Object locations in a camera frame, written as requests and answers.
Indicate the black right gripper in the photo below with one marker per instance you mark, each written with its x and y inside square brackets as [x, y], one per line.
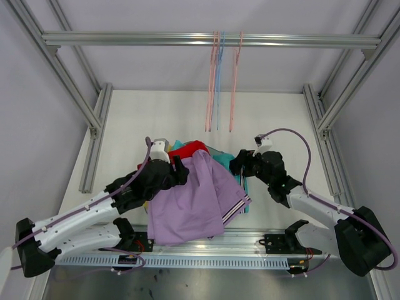
[245, 158]

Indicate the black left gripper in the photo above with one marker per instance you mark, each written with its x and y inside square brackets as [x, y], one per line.
[178, 177]

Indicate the red trousers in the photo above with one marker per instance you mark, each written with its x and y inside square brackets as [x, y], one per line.
[186, 150]

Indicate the purple trousers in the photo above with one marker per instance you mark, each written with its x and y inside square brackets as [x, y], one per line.
[201, 208]

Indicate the pink hanger with purple trousers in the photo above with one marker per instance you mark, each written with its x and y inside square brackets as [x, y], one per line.
[235, 61]

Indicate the blue hanger with teal trousers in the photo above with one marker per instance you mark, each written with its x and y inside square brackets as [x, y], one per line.
[218, 94]

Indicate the blue hanger with red trousers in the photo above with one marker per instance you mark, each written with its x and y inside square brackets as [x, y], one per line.
[219, 59]

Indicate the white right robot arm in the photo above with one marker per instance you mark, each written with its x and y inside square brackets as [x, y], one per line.
[353, 235]

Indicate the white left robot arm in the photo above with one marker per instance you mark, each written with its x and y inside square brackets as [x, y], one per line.
[98, 223]

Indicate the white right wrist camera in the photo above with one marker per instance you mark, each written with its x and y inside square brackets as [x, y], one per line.
[263, 143]

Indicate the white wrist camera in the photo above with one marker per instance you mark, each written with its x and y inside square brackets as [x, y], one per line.
[159, 150]
[263, 143]

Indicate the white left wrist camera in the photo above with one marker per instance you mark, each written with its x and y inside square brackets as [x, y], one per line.
[159, 150]

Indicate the aluminium frame left posts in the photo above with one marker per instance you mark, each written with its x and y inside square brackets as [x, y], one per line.
[94, 118]

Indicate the aluminium frame posts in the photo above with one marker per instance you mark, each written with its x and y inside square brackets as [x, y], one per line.
[355, 117]
[94, 118]

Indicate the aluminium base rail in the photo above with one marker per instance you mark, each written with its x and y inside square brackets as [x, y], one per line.
[234, 243]

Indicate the aluminium frame right posts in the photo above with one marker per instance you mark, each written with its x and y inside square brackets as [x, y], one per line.
[355, 117]

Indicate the white slotted cable duct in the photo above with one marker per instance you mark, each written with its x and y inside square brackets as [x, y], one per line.
[164, 261]

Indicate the aluminium hanging rail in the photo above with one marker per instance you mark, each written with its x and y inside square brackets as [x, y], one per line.
[109, 38]

